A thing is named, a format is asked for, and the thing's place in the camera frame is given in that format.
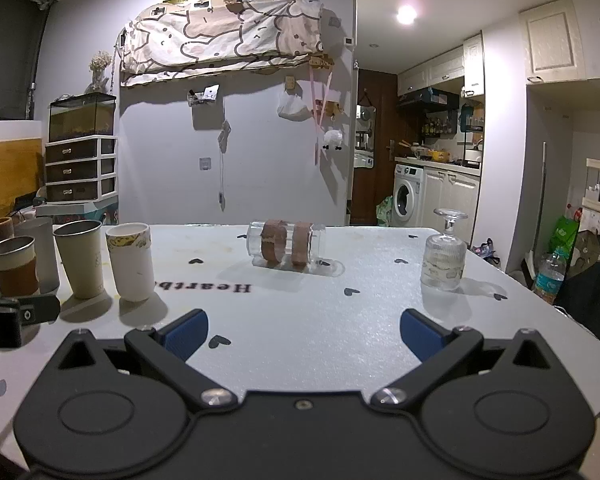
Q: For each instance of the green shopping bag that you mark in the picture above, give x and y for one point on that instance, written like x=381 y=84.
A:
x=565 y=237

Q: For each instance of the glass fish tank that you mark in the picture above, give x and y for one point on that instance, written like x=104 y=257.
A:
x=82 y=117

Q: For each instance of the cloth-covered air conditioner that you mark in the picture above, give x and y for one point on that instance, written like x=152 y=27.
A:
x=220 y=30

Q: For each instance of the white hanging bag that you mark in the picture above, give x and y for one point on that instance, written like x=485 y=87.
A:
x=293 y=107

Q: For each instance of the wooden board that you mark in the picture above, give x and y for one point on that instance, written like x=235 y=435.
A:
x=10 y=175

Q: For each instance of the dried flower vase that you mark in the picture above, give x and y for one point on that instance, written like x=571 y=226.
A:
x=100 y=70

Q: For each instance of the beige metal cup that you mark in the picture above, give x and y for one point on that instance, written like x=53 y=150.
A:
x=82 y=260

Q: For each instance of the white washing machine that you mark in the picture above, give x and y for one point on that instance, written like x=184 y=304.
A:
x=409 y=197

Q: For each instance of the cream wall cabinet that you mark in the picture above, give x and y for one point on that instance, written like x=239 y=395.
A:
x=552 y=40

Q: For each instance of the clear glass cup brown bands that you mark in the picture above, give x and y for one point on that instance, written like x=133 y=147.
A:
x=285 y=242

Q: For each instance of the white paper cup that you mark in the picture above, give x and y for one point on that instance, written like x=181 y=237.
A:
x=130 y=265

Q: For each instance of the green plastic bag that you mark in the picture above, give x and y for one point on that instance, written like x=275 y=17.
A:
x=385 y=211

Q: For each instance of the white plastic drawer unit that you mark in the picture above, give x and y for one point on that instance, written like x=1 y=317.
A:
x=80 y=170

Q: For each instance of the white heart-print tablecloth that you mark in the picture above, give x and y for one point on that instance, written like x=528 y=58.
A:
x=305 y=305

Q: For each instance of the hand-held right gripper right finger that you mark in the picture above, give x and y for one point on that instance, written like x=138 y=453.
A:
x=420 y=335

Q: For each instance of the yellow cooking pot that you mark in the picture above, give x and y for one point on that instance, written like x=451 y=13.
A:
x=439 y=155

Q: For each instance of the grey mop pole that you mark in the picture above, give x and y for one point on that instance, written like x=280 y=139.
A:
x=541 y=200

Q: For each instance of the black range hood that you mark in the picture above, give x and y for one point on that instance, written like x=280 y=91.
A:
x=430 y=99

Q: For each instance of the grey tall cup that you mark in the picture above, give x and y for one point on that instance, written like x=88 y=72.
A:
x=45 y=255

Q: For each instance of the metal cup brown sleeve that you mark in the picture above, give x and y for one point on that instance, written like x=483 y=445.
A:
x=15 y=270

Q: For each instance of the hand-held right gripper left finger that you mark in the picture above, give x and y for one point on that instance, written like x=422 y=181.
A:
x=187 y=335

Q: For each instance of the clear plastic water bottle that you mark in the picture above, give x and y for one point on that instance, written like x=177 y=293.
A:
x=549 y=280

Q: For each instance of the brown wooden door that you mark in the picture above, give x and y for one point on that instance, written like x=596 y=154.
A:
x=375 y=180

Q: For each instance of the round ceiling light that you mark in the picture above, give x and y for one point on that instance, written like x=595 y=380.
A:
x=406 y=14

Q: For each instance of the ribbed clear stemmed glass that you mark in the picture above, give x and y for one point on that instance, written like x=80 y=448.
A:
x=444 y=260

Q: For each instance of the black printed apron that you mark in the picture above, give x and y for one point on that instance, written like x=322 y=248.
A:
x=595 y=290

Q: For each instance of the white plush sheep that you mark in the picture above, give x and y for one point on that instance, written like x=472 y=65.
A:
x=333 y=138

